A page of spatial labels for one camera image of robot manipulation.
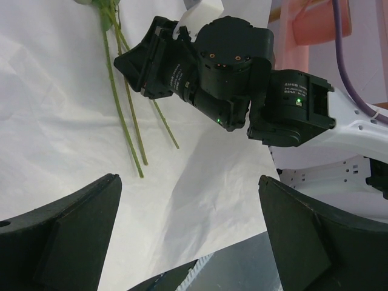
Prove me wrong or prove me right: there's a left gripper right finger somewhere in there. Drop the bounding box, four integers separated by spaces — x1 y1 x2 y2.
259 175 387 290

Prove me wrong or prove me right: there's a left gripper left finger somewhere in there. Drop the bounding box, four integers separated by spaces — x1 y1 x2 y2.
1 174 122 290

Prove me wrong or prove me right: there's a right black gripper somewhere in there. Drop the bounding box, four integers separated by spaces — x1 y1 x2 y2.
114 16 182 99

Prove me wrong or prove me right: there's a pink artificial flower bunch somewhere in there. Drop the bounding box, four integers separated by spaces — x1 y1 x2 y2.
72 0 180 179

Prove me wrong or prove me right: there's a white wrapping paper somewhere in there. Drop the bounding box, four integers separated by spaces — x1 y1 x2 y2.
1 1 276 290

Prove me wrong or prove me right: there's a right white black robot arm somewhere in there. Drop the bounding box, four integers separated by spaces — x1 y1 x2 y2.
114 16 387 198

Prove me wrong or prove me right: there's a pink tiered shelf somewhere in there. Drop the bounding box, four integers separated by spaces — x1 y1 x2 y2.
269 1 336 45

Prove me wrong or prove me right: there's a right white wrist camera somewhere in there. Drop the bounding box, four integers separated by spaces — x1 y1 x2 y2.
172 0 224 41

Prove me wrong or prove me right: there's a white slotted cable duct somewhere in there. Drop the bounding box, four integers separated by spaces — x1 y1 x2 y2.
175 253 214 291

